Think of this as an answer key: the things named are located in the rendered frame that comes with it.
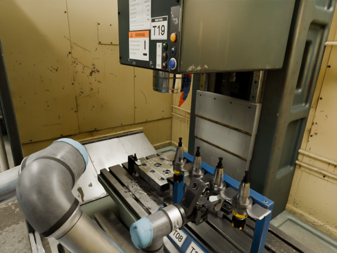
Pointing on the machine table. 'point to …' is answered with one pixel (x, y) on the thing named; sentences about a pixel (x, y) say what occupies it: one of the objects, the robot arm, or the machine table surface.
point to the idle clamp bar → (225, 210)
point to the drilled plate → (146, 173)
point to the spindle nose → (167, 82)
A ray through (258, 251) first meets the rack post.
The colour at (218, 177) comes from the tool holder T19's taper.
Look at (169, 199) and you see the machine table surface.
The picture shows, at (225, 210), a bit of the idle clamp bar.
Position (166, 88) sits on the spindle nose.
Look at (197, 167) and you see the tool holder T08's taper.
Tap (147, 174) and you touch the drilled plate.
